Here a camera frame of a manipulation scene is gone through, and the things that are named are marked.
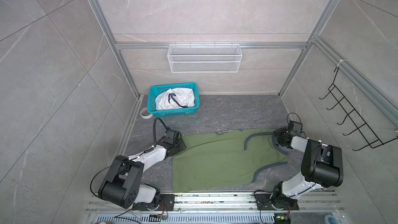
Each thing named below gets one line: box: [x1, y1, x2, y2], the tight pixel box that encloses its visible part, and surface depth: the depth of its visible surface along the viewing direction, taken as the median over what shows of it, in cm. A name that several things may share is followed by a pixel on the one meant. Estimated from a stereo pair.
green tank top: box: [172, 128, 290, 193], surface depth 89 cm
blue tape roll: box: [324, 214, 339, 224], surface depth 70 cm
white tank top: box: [155, 87, 196, 111], surface depth 113 cm
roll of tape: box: [139, 106, 154, 120], surface depth 108 cm
